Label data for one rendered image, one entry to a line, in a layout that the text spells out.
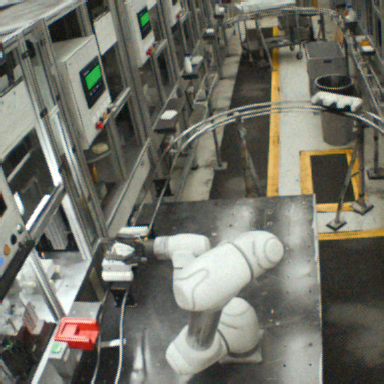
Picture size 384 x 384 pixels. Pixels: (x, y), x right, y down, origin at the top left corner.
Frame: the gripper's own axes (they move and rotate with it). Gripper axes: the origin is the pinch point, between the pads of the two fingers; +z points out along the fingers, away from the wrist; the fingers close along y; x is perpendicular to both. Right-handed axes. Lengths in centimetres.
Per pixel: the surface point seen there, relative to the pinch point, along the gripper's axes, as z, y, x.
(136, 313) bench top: 1.3, -44.4, -5.3
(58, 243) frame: 40, -16, -25
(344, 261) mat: -104, -111, -111
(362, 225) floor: -122, -113, -152
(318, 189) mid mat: -90, -111, -202
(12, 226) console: 20.5, 33.1, 27.0
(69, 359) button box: 8, -16, 47
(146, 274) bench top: 3, -44, -33
